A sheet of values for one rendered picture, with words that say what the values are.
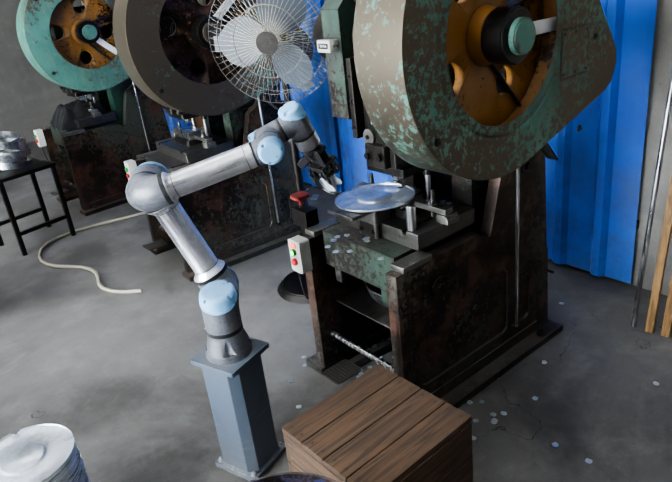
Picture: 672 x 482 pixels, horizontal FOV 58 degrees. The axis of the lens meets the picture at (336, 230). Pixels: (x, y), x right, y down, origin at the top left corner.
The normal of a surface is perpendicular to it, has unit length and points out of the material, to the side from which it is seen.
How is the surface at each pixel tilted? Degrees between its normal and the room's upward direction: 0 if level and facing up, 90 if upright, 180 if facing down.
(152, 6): 90
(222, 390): 90
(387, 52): 88
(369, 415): 0
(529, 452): 0
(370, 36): 83
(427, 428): 0
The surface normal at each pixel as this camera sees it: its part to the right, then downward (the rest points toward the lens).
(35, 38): 0.67, 0.22
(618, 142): -0.77, 0.33
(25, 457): -0.11, -0.91
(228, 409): -0.53, 0.39
